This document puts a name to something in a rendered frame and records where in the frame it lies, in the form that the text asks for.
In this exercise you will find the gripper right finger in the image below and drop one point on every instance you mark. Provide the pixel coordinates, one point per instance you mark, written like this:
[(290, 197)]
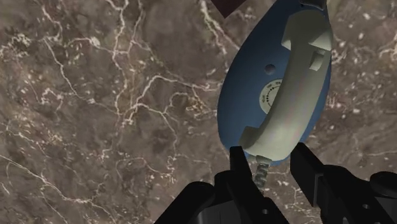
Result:
[(335, 189)]

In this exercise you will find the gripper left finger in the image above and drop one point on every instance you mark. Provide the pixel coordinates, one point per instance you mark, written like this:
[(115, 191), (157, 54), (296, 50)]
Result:
[(240, 186)]

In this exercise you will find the blue telephone with white handset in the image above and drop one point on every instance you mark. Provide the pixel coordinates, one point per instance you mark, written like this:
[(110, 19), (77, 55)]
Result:
[(273, 93)]

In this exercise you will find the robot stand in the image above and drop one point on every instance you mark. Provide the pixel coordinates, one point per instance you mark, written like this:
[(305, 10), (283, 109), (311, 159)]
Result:
[(228, 6)]

